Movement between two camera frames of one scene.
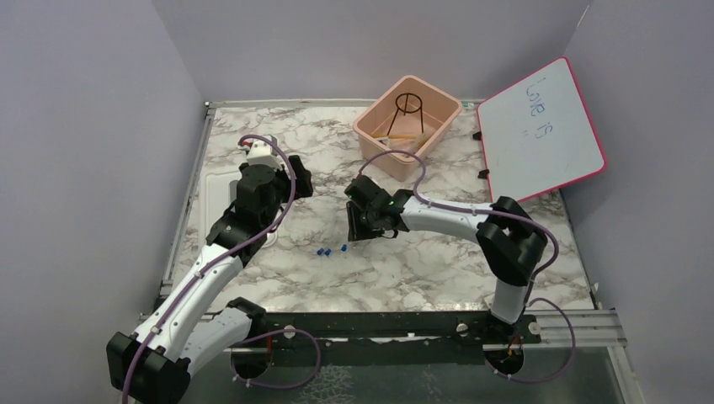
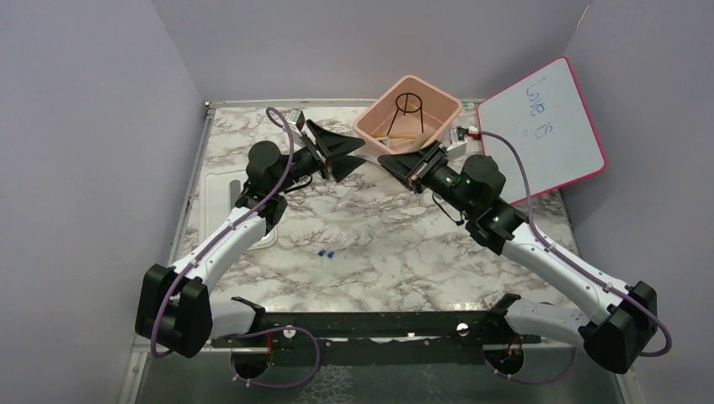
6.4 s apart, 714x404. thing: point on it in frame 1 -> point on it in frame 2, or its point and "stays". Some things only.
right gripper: x=356 y=230 -> x=415 y=167
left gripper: x=303 y=187 -> x=333 y=145
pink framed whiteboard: x=538 y=135 stays
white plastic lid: x=218 y=191 stays
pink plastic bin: x=412 y=116 stays
